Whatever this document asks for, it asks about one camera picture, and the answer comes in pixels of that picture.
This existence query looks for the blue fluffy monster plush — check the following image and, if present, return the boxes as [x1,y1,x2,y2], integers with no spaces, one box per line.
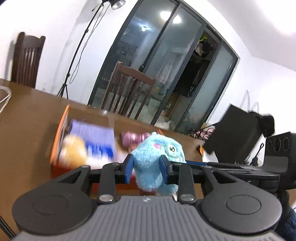
[131,132,186,195]

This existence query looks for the dark wooden chair by wall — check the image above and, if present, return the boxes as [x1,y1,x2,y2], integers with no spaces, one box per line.
[11,32,46,88]

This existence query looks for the dark wooden chair by door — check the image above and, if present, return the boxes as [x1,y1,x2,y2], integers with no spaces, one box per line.
[101,61,157,120]

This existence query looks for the blue tissue pack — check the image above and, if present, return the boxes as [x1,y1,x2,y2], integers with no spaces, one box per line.
[85,142,115,159]

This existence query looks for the white orange paper pieces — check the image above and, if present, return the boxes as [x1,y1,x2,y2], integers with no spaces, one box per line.
[196,145,218,163]

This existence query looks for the white charger with cable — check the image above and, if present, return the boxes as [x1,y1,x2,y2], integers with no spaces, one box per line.
[0,85,12,113]

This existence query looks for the black bag on table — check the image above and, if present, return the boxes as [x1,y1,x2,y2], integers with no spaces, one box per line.
[203,105,273,164]

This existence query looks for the yellow white hamster plush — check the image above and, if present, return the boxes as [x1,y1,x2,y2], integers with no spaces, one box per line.
[58,135,88,169]

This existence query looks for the black glass sliding door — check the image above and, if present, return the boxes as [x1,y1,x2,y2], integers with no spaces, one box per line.
[88,1,238,134]

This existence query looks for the red orange cardboard box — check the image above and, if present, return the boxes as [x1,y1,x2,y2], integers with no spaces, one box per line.
[50,105,151,178]

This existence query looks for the black studio light stand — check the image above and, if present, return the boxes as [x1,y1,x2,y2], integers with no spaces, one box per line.
[56,0,127,100]

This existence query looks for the black speaker box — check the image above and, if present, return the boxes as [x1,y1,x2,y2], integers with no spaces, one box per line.
[264,132,296,159]

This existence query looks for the purple woven cloth pouch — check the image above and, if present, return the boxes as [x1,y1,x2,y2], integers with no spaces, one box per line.
[69,120,115,151]

